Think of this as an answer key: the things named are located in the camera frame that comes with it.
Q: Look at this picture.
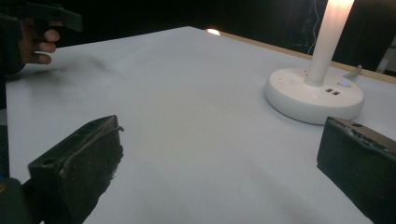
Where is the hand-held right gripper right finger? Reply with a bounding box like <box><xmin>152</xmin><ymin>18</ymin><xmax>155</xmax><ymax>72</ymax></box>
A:
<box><xmin>317</xmin><ymin>116</ymin><xmax>396</xmax><ymax>224</ymax></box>

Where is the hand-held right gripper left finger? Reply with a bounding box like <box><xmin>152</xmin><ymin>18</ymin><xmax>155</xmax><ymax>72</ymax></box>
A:
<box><xmin>27</xmin><ymin>115</ymin><xmax>125</xmax><ymax>224</ymax></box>

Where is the white desk lamp base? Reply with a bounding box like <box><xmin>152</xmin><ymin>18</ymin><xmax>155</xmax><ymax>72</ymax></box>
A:
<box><xmin>264</xmin><ymin>0</ymin><xmax>365</xmax><ymax>126</ymax></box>

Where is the grey lamp cable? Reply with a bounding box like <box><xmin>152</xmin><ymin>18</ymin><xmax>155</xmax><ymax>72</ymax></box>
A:
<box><xmin>343</xmin><ymin>64</ymin><xmax>363</xmax><ymax>79</ymax></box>

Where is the white hanging cable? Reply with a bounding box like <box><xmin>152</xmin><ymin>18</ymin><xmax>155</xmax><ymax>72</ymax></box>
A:
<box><xmin>307</xmin><ymin>0</ymin><xmax>321</xmax><ymax>55</ymax></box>

